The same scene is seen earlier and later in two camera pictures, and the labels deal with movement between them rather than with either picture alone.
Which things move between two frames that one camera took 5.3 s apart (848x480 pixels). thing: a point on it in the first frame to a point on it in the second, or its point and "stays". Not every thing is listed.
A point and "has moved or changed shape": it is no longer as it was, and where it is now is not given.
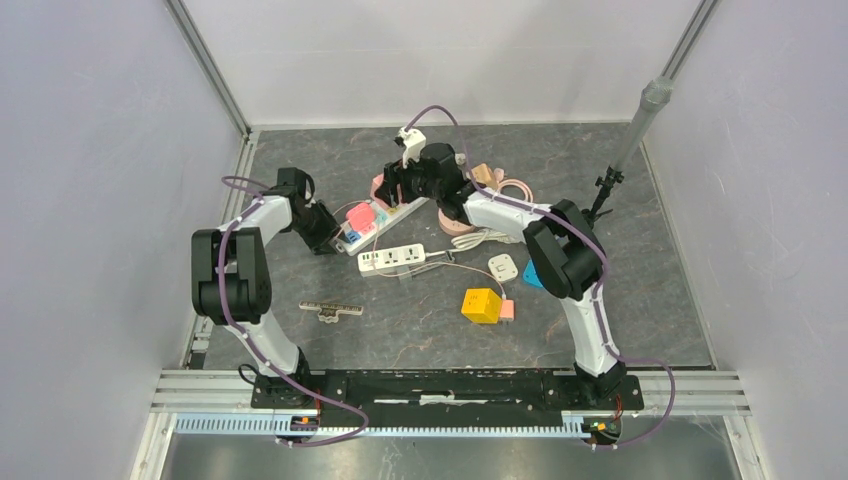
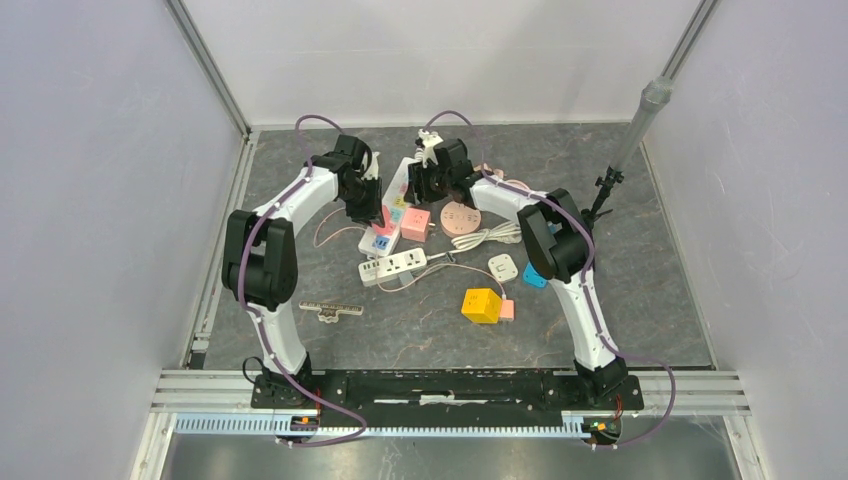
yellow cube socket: (482, 305) stays
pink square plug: (377, 182) has moved or changed shape
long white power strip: (383, 219) has moved or changed shape
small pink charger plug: (507, 312) stays
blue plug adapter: (531, 276) stays
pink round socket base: (453, 227) stays
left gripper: (328, 231) to (372, 212)
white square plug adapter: (503, 268) stays
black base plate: (445, 392) stays
